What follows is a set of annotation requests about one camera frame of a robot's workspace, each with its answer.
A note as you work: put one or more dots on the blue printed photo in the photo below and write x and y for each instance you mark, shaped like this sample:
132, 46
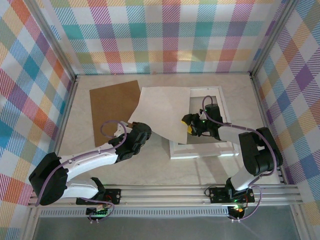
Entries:
162, 110

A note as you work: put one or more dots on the long aluminium mounting rail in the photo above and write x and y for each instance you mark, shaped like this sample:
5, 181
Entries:
162, 195

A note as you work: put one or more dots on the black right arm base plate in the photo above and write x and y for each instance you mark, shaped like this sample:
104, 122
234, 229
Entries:
217, 196

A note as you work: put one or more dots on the white picture frame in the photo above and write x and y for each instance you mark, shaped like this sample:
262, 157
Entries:
180, 157

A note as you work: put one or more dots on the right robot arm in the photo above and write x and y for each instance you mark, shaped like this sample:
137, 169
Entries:
257, 155

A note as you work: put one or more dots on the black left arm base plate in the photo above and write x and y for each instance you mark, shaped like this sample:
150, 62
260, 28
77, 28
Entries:
117, 193

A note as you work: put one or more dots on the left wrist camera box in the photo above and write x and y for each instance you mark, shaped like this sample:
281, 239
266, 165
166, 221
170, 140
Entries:
121, 130

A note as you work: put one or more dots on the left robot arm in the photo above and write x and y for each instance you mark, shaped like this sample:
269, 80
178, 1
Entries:
47, 180

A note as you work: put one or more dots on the brown backing board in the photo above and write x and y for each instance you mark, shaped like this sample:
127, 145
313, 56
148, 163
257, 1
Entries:
112, 105

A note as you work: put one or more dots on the controller board with orange part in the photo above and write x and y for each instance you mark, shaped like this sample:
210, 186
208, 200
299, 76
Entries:
237, 211

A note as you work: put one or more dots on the aluminium side rail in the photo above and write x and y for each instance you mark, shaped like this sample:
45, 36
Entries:
70, 100
256, 87

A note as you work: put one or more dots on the aluminium corner post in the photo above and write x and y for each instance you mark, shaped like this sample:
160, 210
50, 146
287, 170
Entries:
271, 37
55, 37

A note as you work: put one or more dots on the controller board with blue light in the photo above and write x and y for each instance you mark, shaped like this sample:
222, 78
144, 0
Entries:
97, 213

